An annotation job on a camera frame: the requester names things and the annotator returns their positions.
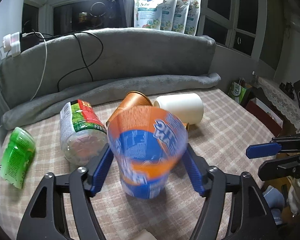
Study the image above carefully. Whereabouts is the black camera tripod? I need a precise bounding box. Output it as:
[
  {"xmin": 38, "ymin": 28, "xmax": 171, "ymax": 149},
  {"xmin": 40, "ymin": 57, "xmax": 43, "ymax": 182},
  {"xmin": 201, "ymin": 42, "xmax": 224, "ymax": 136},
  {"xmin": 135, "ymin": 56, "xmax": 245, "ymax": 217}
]
[{"xmin": 106, "ymin": 0, "xmax": 127, "ymax": 28}]

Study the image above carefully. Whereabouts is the black power adapter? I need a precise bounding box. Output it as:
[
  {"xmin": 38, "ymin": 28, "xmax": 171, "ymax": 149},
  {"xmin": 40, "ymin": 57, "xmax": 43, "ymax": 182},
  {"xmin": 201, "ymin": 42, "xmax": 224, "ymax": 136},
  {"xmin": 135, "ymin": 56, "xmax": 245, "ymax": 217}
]
[{"xmin": 19, "ymin": 32, "xmax": 40, "ymax": 52}]

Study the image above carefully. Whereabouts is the white power strip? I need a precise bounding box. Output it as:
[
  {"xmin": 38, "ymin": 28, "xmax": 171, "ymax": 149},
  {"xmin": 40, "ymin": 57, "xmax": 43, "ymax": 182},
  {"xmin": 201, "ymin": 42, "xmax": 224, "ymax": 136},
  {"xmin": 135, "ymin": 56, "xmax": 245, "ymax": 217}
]
[{"xmin": 2, "ymin": 32, "xmax": 22, "ymax": 57}]

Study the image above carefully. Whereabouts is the front copper paper cup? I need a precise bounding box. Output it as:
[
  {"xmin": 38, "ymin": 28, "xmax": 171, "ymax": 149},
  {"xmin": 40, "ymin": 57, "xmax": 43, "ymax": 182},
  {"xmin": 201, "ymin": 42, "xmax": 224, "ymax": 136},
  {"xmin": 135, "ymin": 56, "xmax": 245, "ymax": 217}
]
[{"xmin": 183, "ymin": 123, "xmax": 190, "ymax": 132}]

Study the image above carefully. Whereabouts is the white refill pouch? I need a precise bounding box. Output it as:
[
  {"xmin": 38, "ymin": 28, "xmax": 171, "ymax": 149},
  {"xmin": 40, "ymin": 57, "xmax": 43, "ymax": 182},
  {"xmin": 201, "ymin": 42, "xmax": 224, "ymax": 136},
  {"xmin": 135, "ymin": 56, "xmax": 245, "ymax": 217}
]
[
  {"xmin": 184, "ymin": 0, "xmax": 201, "ymax": 36},
  {"xmin": 160, "ymin": 0, "xmax": 177, "ymax": 31},
  {"xmin": 134, "ymin": 0, "xmax": 165, "ymax": 30},
  {"xmin": 172, "ymin": 0, "xmax": 191, "ymax": 34}
]

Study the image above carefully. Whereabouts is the blue orange Arctic Ocean cup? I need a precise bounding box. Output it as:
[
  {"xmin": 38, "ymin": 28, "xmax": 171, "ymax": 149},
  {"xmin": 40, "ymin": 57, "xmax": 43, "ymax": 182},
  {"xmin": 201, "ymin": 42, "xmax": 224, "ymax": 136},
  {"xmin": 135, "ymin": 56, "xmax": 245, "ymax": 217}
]
[{"xmin": 107, "ymin": 106, "xmax": 188, "ymax": 199}]

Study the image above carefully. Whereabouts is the green plastic bottle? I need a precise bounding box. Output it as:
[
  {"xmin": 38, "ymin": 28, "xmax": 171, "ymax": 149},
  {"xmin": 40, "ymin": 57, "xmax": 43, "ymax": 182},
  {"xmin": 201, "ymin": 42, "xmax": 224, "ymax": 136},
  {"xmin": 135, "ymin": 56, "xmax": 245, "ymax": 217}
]
[{"xmin": 0, "ymin": 127, "xmax": 36, "ymax": 189}]

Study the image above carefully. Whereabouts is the lace covered side table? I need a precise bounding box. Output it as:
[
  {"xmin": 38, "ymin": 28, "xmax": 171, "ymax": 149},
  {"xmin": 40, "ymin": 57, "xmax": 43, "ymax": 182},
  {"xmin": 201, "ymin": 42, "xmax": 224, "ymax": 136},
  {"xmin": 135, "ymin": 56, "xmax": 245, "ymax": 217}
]
[{"xmin": 253, "ymin": 75, "xmax": 300, "ymax": 133}]

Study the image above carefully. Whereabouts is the green paper bag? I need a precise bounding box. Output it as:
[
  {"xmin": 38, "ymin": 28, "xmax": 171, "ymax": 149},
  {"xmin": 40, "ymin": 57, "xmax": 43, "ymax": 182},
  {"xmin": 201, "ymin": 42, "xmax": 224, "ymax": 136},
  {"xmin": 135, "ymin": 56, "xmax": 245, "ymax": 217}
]
[{"xmin": 228, "ymin": 78, "xmax": 252, "ymax": 106}]

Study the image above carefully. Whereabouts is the clear jar red green label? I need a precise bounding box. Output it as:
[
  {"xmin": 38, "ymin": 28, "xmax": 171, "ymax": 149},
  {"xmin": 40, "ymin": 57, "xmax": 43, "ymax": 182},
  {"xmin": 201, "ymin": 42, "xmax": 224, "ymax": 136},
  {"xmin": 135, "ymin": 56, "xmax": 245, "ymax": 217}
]
[{"xmin": 60, "ymin": 99, "xmax": 107, "ymax": 166}]

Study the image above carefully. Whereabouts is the grey sofa back cushion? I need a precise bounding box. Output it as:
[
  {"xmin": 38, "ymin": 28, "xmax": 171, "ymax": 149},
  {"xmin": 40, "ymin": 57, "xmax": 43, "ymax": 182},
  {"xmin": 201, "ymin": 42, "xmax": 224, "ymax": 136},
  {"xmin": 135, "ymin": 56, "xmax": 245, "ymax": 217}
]
[{"xmin": 0, "ymin": 28, "xmax": 216, "ymax": 110}]

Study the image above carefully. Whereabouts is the copper paper cup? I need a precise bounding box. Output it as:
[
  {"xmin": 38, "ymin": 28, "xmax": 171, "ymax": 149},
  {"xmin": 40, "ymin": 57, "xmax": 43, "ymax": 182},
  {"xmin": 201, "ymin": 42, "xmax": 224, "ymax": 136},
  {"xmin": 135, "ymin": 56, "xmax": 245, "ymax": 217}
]
[
  {"xmin": 183, "ymin": 123, "xmax": 190, "ymax": 132},
  {"xmin": 106, "ymin": 91, "xmax": 153, "ymax": 127}
]

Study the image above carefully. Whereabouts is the grey rolled blanket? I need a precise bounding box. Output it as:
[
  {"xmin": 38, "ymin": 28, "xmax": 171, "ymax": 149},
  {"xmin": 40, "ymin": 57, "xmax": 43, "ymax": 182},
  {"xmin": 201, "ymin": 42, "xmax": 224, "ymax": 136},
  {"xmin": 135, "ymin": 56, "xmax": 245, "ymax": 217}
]
[{"xmin": 1, "ymin": 73, "xmax": 221, "ymax": 130}]

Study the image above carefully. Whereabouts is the black cable on cushion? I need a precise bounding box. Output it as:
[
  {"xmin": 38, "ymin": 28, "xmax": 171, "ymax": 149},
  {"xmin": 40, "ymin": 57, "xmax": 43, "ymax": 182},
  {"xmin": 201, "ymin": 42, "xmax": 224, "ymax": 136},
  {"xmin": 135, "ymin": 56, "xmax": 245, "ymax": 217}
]
[{"xmin": 22, "ymin": 28, "xmax": 105, "ymax": 93}]

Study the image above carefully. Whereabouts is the white paper cup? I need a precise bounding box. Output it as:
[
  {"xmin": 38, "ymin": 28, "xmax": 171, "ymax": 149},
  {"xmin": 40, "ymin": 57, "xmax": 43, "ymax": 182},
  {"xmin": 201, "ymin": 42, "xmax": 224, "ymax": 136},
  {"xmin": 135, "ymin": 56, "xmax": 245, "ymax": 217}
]
[{"xmin": 153, "ymin": 93, "xmax": 204, "ymax": 125}]

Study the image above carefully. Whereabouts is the plaid beige bed cover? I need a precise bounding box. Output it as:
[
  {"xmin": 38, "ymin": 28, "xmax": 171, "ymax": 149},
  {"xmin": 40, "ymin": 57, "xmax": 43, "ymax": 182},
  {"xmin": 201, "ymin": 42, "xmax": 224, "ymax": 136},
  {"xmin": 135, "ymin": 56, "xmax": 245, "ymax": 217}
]
[{"xmin": 0, "ymin": 88, "xmax": 273, "ymax": 239}]

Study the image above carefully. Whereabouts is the rear copper paper cup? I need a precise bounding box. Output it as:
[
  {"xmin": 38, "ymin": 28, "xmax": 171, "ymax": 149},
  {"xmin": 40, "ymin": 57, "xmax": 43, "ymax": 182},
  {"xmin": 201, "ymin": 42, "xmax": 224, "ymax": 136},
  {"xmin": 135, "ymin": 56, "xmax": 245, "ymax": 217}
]
[{"xmin": 106, "ymin": 91, "xmax": 153, "ymax": 127}]

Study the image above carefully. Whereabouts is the white charging cable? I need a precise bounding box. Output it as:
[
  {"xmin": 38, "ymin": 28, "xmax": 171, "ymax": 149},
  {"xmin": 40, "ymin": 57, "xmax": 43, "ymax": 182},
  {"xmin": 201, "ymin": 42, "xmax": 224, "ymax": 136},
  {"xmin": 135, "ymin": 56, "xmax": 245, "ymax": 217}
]
[{"xmin": 0, "ymin": 31, "xmax": 49, "ymax": 137}]

